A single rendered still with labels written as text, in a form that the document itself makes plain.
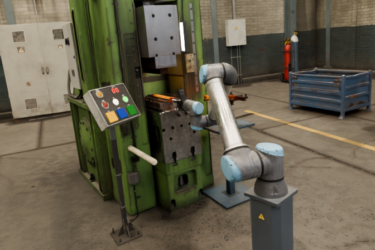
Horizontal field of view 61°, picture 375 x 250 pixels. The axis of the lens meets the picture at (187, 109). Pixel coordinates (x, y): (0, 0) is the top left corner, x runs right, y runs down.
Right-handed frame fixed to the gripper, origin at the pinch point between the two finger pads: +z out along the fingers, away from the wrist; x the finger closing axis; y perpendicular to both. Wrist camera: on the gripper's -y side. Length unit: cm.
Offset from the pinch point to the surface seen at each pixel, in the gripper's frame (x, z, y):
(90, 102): -73, -14, -11
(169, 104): -2.6, 2.8, 4.8
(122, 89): -45.4, -2.9, -15.7
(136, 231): -50, -11, 99
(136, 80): -23.7, 17.9, -17.8
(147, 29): -17, 5, -58
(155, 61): -11.8, 3.9, -32.4
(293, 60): 624, 372, 43
